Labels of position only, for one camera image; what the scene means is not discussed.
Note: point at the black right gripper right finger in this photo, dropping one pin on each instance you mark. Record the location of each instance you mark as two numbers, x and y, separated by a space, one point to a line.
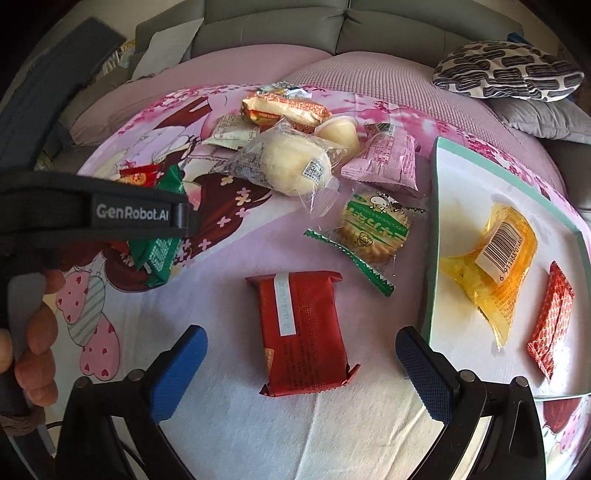
513 444

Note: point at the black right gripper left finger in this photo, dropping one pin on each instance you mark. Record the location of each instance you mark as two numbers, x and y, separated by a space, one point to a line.
89 446

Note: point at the red patterned wafer packet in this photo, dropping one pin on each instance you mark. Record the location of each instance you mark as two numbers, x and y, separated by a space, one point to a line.
553 320

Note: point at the red gold snack packet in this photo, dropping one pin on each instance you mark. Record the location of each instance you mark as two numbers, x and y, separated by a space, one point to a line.
144 176

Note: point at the green mung bean cake packet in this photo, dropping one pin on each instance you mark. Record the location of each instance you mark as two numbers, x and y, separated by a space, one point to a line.
152 258

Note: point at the yellow orange snack packet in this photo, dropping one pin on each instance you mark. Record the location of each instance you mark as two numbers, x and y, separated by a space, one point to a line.
493 272

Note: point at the dark red snack packet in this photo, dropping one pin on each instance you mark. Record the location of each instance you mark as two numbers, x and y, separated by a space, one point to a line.
302 339

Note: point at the cream white snack packet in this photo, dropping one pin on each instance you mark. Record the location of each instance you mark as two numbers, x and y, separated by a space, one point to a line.
232 131

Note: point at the orange gold long snack packet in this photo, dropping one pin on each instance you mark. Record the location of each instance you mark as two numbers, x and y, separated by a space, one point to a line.
267 109

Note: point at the clear bag yellow bread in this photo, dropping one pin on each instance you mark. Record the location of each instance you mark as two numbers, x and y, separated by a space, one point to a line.
292 163

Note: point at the green cookie clear packet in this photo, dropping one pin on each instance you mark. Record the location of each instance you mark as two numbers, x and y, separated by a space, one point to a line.
370 227

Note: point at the yellow jelly cup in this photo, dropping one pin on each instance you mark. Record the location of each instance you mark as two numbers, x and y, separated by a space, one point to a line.
342 130

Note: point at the pink snack packet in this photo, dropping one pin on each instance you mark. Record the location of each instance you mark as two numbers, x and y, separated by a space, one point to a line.
388 160

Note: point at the white tray green rim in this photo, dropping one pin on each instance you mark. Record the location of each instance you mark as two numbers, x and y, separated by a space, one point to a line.
465 186

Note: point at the light grey cushion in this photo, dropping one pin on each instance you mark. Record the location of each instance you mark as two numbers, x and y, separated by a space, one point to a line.
166 49

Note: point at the green white small snack packet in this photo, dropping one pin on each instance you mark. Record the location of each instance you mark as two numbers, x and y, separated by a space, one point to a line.
285 89

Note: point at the grey pillow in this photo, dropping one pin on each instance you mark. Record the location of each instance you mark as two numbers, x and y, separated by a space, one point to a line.
562 120

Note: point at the black white patterned pillow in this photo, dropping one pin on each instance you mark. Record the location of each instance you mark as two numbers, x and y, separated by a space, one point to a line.
501 69

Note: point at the pink checked sofa cover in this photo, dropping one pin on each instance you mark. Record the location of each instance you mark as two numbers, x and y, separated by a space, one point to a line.
104 107

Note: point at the grey sofa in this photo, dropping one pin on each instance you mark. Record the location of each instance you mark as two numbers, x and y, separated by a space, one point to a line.
419 31

